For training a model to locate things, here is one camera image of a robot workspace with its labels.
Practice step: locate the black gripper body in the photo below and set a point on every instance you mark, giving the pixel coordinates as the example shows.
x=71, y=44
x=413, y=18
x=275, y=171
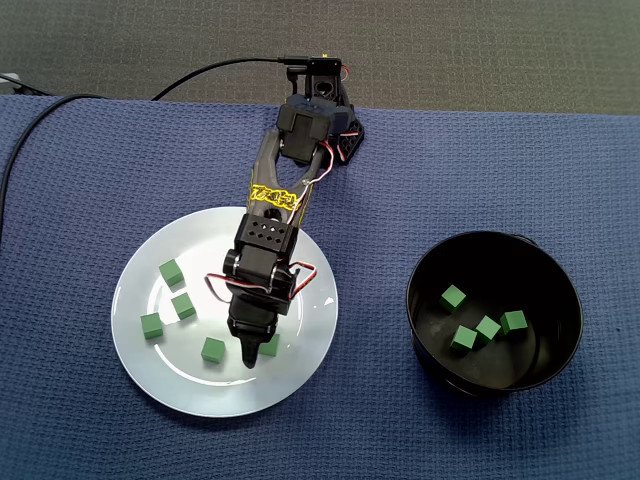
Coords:
x=251, y=326

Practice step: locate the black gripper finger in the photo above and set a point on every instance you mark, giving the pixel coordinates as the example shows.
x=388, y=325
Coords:
x=251, y=355

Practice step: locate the small green cube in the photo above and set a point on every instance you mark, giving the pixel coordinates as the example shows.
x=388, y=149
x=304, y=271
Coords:
x=463, y=338
x=213, y=350
x=272, y=346
x=452, y=297
x=515, y=321
x=151, y=326
x=171, y=272
x=488, y=328
x=183, y=306

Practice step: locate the black metal pot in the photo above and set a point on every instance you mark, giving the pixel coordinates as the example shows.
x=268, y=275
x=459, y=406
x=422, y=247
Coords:
x=500, y=372

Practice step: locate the small white plastic device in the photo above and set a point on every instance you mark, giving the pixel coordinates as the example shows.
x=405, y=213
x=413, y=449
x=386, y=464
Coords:
x=10, y=80

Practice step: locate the blue waffle weave cloth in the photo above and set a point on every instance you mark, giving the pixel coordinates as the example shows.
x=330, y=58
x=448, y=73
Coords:
x=500, y=175

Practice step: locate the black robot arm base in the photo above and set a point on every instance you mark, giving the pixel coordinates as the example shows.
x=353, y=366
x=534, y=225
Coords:
x=351, y=142

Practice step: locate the white round plate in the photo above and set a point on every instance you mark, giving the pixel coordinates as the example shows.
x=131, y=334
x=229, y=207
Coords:
x=175, y=380

